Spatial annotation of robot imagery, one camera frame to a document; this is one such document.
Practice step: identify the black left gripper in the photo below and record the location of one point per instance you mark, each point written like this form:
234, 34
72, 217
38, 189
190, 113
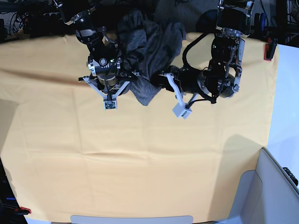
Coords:
186, 80

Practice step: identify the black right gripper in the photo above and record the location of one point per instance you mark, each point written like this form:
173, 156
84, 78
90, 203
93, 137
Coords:
109, 87

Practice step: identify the grey long-sleeve shirt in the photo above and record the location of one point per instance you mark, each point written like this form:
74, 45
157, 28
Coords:
148, 47

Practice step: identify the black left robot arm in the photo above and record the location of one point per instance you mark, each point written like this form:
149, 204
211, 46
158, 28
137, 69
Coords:
221, 78

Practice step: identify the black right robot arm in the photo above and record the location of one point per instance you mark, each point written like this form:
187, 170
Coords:
105, 61

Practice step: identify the dark round chair base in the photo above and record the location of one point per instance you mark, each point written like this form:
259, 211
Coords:
207, 22

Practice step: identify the yellow table cloth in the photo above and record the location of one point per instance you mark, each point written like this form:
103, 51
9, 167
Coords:
65, 155

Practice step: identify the red black clamp right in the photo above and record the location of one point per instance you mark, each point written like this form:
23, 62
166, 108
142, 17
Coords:
270, 48

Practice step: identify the red black clamp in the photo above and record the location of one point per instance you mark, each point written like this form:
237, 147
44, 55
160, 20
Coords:
270, 48
22, 211

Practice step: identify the grey plate at front edge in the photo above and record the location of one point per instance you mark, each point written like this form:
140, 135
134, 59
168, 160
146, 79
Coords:
76, 219

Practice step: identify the white storage bin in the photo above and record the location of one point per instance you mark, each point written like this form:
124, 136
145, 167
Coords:
265, 195

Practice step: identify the red black clamp left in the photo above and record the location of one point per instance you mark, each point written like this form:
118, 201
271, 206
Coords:
22, 211

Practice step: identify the black remote control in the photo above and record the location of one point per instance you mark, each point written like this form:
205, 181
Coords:
291, 175

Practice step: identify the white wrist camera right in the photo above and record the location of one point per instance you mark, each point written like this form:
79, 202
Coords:
110, 104

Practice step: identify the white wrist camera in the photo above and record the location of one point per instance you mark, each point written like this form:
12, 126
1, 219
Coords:
110, 104
181, 111

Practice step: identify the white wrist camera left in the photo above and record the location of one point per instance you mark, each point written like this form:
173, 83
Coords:
181, 111

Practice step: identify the blue clamp handle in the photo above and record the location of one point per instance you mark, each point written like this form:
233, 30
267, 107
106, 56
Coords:
262, 21

